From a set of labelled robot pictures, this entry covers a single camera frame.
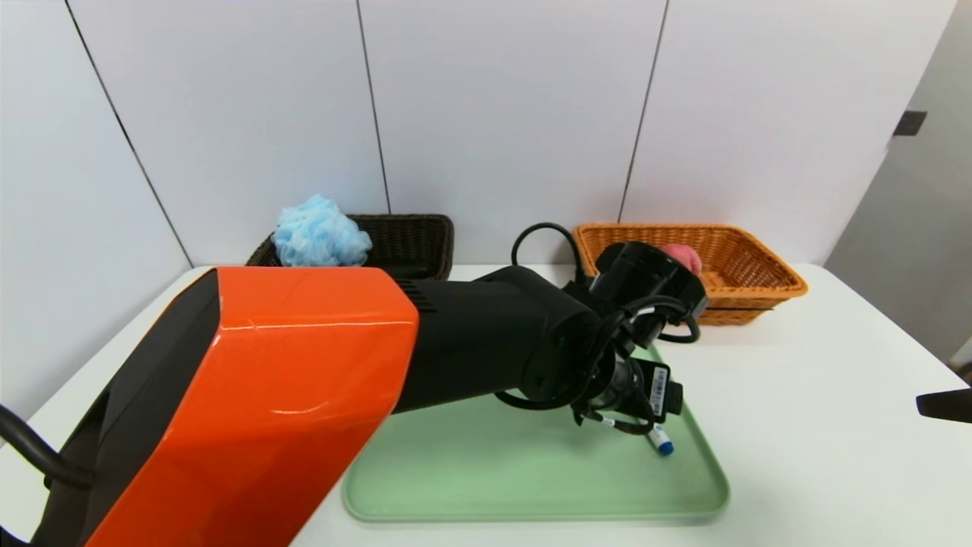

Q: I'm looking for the light blue bath loofah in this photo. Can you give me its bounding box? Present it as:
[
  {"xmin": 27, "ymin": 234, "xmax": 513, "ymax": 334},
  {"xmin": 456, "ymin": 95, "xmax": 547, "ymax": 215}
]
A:
[{"xmin": 272, "ymin": 194, "xmax": 374, "ymax": 267}]

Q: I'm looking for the pink peach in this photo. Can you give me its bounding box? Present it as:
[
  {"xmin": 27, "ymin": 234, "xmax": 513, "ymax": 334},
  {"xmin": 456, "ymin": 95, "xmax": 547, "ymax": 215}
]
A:
[{"xmin": 661, "ymin": 243, "xmax": 704, "ymax": 277}]

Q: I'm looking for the dark brown wicker basket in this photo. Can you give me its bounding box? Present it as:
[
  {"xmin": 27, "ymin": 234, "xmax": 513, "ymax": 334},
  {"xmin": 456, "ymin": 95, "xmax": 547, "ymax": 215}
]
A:
[{"xmin": 245, "ymin": 213, "xmax": 455, "ymax": 280}]

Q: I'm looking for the orange wicker basket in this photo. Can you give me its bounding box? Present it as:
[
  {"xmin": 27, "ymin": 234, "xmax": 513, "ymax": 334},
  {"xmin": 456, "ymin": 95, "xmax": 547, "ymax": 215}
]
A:
[{"xmin": 573, "ymin": 223, "xmax": 808, "ymax": 326}]

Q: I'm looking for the green plastic tray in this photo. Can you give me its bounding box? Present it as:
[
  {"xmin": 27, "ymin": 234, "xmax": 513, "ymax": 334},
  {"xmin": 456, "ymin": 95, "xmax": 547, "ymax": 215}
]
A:
[{"xmin": 342, "ymin": 346, "xmax": 731, "ymax": 523}]

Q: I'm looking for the thin black looped cable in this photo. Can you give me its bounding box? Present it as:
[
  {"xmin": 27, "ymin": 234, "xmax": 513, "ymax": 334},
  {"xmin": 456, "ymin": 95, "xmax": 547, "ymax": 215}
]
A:
[{"xmin": 511, "ymin": 222, "xmax": 587, "ymax": 283}]

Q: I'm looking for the thick black braided cable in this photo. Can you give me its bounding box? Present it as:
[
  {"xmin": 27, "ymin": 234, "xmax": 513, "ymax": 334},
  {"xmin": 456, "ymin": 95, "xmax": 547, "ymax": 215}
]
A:
[{"xmin": 0, "ymin": 404, "xmax": 96, "ymax": 492}]

